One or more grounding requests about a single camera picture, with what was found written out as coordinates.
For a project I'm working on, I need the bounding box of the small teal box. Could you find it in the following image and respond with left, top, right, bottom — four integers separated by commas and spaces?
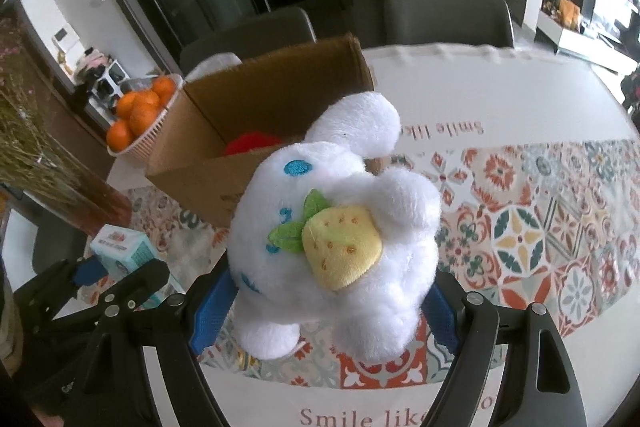
90, 227, 186, 308

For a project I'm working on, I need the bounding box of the orange bag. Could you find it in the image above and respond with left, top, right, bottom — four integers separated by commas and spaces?
557, 0, 581, 28

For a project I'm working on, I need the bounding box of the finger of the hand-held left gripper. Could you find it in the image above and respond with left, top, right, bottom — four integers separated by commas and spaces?
14, 256, 108, 333
95, 259, 173, 348

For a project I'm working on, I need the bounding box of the glass vase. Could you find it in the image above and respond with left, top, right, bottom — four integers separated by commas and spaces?
50, 147, 133, 238

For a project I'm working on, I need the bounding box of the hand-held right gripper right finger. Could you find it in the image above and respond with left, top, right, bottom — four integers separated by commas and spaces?
422, 269, 588, 427

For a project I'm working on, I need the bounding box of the white low cabinet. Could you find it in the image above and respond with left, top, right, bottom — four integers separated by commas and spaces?
537, 14, 640, 75

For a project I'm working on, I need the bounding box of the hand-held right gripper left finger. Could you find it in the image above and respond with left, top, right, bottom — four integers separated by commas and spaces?
140, 269, 236, 427

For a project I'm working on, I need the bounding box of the white plush toy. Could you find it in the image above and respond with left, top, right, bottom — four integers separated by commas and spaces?
227, 92, 442, 362

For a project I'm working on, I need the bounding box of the tile patterned white tablecloth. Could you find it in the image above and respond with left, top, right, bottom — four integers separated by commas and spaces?
107, 44, 640, 427

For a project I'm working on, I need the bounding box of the white fruit basket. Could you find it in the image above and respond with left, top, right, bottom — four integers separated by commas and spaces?
106, 74, 186, 158

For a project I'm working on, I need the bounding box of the shoe rack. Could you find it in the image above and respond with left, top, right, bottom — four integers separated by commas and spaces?
75, 49, 131, 108

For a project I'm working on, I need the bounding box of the red plush toy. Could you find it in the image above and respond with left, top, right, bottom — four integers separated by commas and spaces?
223, 132, 283, 158

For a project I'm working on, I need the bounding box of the cardboard box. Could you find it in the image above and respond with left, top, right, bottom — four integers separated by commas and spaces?
145, 33, 388, 228

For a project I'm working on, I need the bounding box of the dried flower bouquet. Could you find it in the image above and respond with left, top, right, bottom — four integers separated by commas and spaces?
0, 14, 106, 208

